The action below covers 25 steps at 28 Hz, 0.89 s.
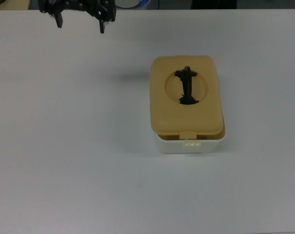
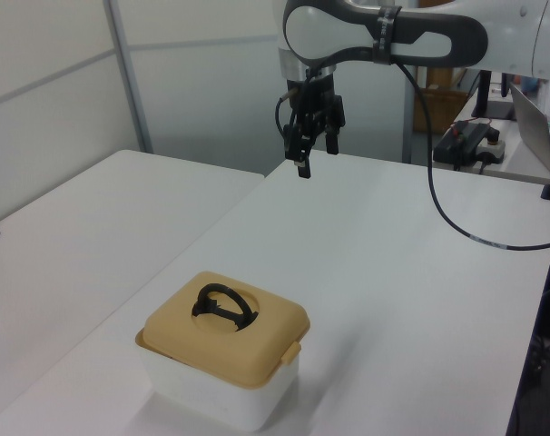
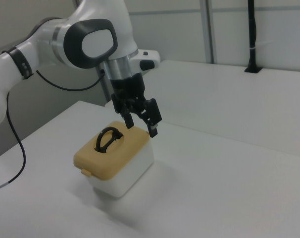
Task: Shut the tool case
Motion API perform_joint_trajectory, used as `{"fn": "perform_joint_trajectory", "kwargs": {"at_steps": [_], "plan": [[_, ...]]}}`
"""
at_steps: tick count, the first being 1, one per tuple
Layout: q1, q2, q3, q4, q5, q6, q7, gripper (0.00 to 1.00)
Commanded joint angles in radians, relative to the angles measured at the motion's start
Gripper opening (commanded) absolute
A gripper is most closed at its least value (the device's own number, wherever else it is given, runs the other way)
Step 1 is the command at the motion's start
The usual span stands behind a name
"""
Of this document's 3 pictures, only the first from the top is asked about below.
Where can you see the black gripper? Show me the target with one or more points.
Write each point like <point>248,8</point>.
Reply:
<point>79,4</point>

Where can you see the white plastic tool case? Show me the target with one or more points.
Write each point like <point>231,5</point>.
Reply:
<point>171,147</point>

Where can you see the tan wooden desk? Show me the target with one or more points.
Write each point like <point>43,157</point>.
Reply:
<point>11,4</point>

